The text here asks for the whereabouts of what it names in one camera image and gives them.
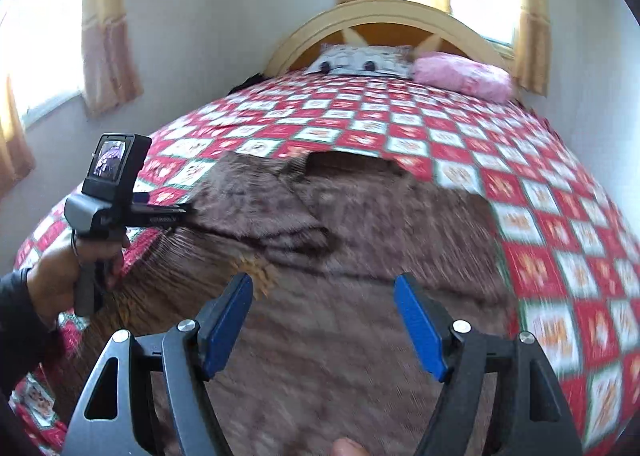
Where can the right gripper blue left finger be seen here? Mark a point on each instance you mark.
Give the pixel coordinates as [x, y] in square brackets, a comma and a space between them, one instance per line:
[195, 351]

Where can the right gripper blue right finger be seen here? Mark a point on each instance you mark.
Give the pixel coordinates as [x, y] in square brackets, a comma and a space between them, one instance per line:
[455, 359]

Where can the brown knitted sweater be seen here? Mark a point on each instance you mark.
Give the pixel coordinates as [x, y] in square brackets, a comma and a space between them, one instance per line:
[323, 352]

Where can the left forearm in dark sleeve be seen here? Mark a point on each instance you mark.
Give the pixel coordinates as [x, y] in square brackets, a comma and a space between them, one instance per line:
[24, 337]

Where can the person's left hand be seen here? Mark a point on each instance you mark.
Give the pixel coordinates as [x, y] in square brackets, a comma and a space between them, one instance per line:
[51, 281]

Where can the person's right hand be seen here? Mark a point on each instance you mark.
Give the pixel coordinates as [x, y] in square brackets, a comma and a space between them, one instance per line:
[348, 447]

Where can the beige curtain far left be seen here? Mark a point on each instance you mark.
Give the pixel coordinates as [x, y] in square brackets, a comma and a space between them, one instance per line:
[16, 160]

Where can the red patchwork teddy bedspread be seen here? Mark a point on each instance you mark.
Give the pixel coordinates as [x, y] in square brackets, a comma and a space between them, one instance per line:
[568, 254]

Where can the pink pillow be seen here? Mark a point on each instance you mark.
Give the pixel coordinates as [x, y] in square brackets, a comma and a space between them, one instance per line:
[459, 74]

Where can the grey white patterned pillow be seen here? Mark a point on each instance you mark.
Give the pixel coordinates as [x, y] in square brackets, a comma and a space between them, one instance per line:
[363, 61]

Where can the cream wooden arched headboard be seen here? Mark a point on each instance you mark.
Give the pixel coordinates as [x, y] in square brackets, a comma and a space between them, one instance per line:
[383, 23]

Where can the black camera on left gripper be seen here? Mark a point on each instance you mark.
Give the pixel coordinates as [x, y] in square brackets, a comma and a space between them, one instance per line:
[114, 167]

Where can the beige curtain left wall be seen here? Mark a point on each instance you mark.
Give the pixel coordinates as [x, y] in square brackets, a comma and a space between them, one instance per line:
[110, 76]

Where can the window on left wall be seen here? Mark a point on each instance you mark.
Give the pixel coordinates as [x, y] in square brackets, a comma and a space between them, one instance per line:
[41, 53]

